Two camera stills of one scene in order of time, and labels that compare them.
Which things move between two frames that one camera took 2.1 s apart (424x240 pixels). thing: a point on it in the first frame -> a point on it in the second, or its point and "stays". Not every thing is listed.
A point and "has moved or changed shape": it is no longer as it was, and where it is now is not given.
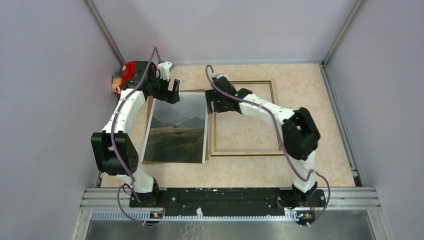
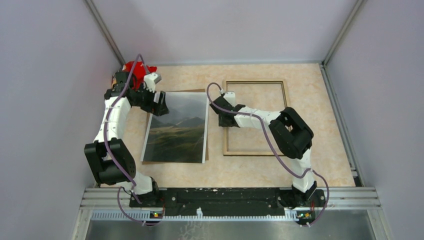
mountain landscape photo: x=178 y=132 stays
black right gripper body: x=218 y=102 -> x=221 y=122
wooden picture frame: x=233 y=134 has moved or changed shape
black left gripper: x=167 y=95 -> x=156 y=108
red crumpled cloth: x=130 y=75 stays
